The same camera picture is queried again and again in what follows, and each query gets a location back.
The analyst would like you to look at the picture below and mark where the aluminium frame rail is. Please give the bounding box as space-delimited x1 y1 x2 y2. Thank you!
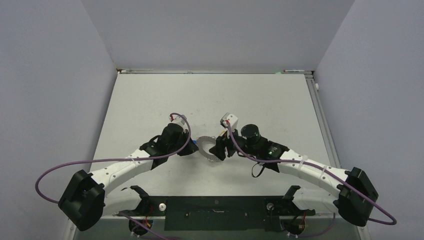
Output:
304 71 341 168

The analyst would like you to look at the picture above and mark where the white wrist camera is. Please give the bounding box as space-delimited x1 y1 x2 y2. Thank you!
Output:
219 112 239 131
169 113 187 128

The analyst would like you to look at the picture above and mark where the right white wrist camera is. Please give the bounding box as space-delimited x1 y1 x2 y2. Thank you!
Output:
219 112 239 131

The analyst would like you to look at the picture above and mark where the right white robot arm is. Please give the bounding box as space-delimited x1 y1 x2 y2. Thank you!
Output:
209 124 379 227

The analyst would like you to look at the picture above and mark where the purple cable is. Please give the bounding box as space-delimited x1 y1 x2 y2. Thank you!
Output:
34 112 192 240
225 120 398 238

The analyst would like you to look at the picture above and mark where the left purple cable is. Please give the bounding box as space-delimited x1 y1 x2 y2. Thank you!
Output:
34 112 192 240

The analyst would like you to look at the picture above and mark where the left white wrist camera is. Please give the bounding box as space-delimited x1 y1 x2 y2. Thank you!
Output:
169 113 187 128

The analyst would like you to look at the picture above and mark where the perforated metal keyring disc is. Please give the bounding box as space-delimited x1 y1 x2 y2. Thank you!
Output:
195 135 221 162

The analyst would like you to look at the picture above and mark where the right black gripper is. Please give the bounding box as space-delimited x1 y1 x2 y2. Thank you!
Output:
210 124 258 160

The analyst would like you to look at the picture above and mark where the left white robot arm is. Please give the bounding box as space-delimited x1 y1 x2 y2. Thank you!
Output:
58 120 198 231

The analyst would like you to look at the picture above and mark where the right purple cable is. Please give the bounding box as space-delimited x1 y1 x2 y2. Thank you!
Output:
225 120 398 238

